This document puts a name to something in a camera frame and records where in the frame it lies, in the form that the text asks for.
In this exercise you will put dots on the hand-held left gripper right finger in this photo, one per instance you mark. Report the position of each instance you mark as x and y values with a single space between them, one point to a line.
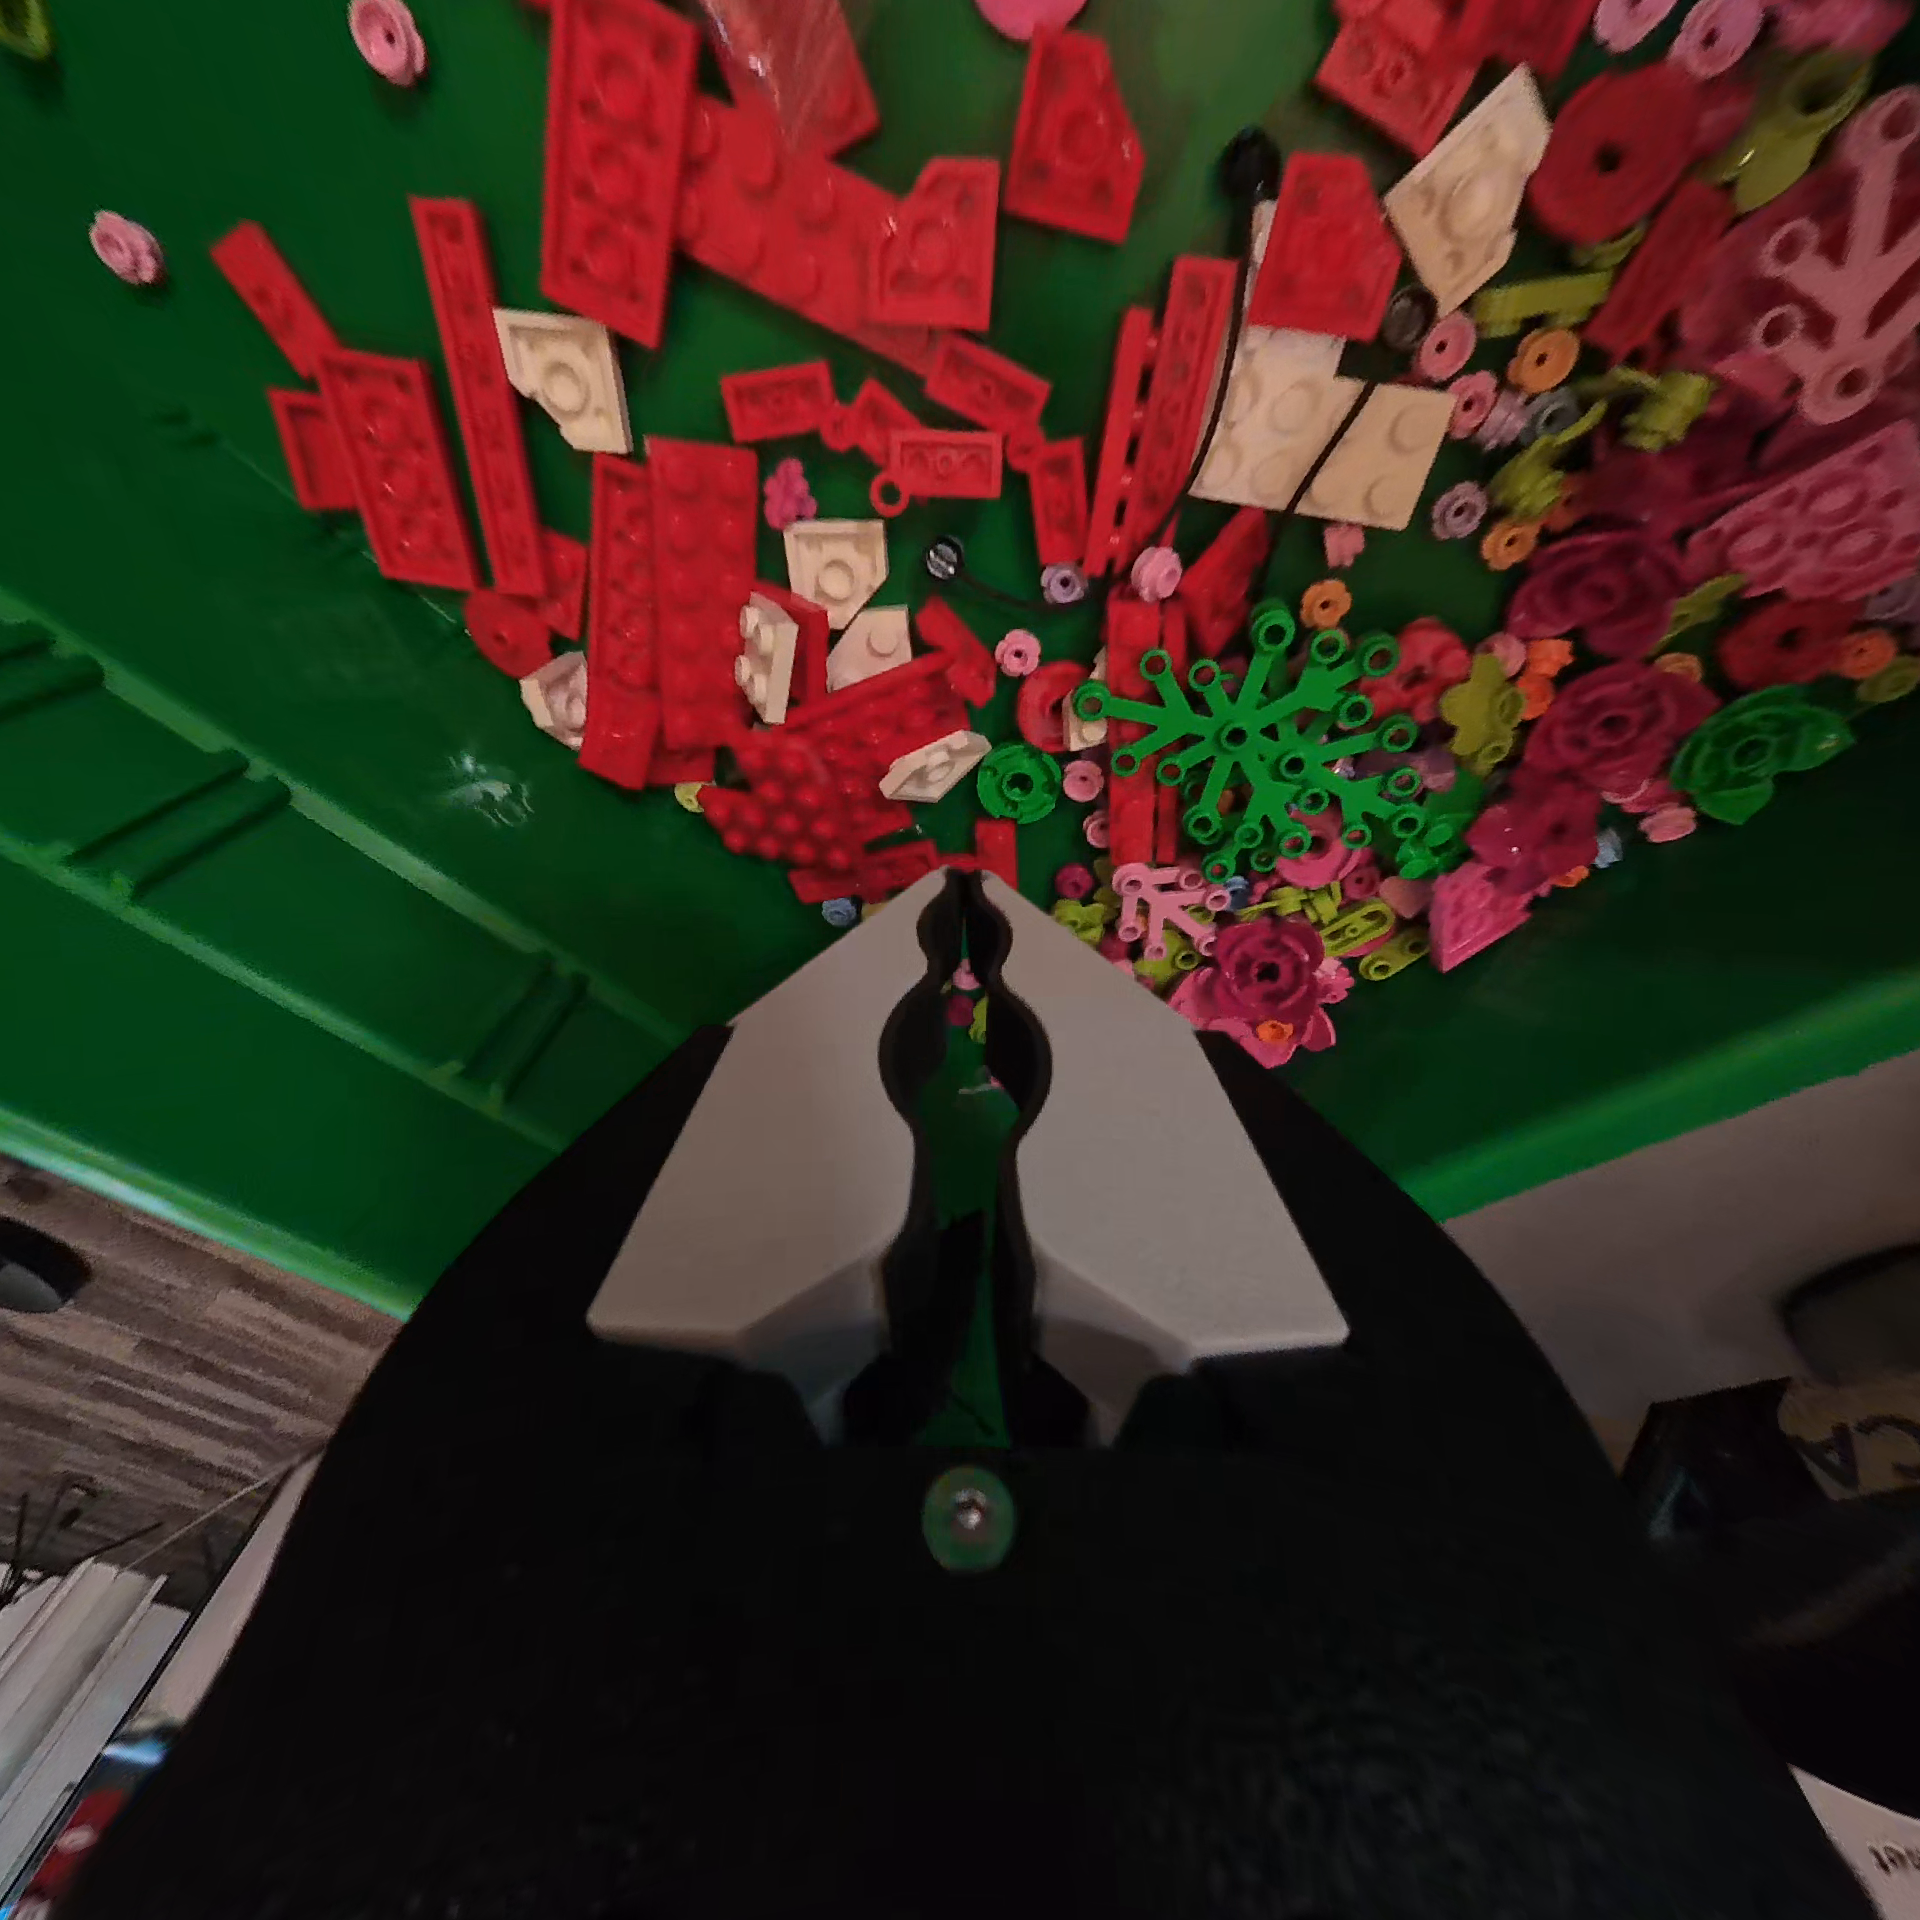
1155 1201

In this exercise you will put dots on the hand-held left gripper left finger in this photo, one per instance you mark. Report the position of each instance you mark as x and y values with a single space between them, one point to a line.
750 1201

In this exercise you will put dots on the green plastic bin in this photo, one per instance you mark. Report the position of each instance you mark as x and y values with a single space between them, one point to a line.
225 751

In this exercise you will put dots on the pile of red lego plates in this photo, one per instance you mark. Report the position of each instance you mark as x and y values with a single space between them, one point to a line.
615 149

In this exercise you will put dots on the small green round lego piece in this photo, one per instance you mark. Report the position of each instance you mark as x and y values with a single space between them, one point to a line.
1017 783

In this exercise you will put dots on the large green lego leaf piece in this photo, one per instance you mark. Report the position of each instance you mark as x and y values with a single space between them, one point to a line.
1232 739

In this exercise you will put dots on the green lego flower base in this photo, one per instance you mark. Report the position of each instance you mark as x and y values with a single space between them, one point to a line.
1757 751

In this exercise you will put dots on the single pink lego stud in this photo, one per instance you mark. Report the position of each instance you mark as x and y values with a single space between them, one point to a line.
124 249
388 38

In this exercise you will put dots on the black bag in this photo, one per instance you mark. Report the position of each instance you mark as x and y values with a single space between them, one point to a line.
1724 1484

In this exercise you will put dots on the pile of colourful flower pieces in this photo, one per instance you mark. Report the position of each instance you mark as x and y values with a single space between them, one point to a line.
1612 729

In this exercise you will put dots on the stack of white papers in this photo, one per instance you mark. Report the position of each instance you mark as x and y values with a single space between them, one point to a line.
68 1666

